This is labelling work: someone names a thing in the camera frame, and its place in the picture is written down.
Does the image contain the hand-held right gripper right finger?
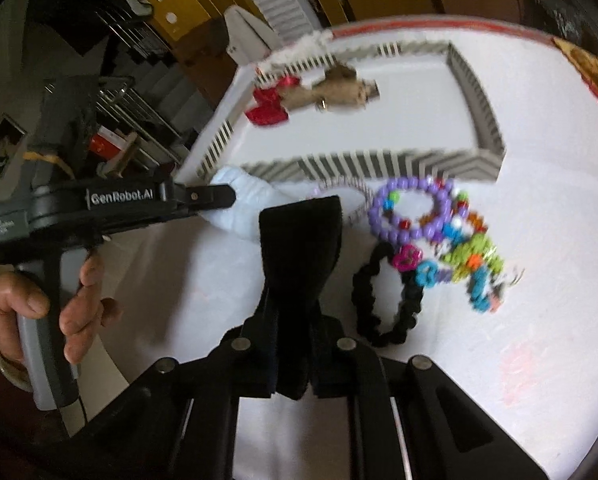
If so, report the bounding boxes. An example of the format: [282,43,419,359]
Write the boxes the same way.
[310,316,546,480]

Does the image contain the white fluffy scrunchie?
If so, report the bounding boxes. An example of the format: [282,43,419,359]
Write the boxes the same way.
[201,165,281,242]

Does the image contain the pink braided bracelet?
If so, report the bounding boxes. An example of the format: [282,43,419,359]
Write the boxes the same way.
[306,179,376,229]

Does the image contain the blue flower bead bracelet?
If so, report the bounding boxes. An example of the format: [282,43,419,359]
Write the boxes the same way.
[414,257,506,314]

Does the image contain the orange bead bracelet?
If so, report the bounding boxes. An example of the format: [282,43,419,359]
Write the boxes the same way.
[393,210,494,291]

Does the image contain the metal stair railing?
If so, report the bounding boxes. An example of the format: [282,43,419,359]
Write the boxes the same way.
[44,5,196,177]

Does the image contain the burlap bow with bell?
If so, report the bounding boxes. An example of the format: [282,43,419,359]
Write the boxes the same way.
[281,61,381,114]

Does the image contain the black scrunchie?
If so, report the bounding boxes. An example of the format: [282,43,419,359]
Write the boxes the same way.
[351,242,426,349]

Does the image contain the red box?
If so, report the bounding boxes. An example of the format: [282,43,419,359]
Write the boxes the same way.
[88,127,130,162]

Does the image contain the yellow red printed blanket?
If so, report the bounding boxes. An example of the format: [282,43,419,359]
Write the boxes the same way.
[551,35,598,132]

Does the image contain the green flower bead bracelet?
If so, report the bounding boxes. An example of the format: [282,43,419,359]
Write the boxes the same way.
[441,232,506,281]

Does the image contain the red patterned table cover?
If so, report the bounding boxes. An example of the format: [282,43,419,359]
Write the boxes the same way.
[329,16,554,42]

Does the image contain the black plastic bag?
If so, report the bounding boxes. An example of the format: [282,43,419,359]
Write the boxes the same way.
[524,0,590,47]

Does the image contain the white knit glove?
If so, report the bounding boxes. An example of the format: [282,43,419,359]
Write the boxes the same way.
[266,30,335,69]

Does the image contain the black cloth hair band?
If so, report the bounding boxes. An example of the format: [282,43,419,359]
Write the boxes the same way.
[258,195,344,401]

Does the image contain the person's left hand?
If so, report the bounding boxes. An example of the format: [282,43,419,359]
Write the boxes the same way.
[0,253,124,365]

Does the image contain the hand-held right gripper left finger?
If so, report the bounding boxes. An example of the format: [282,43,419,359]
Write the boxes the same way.
[39,289,281,480]

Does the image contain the striped cardboard tray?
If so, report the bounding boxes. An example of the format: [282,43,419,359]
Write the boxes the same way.
[179,40,508,211]

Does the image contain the purple bead bracelet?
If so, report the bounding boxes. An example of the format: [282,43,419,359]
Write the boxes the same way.
[368,175,456,244]

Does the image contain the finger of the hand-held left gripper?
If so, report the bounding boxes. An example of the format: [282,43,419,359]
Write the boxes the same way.
[173,183,238,217]

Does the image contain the white jacket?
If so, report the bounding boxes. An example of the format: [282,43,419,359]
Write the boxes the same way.
[225,5,281,67]

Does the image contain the framed picture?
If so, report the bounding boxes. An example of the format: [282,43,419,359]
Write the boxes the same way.
[0,114,28,179]

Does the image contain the red ribbon bow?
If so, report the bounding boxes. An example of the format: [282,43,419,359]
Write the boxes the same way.
[244,75,303,127]

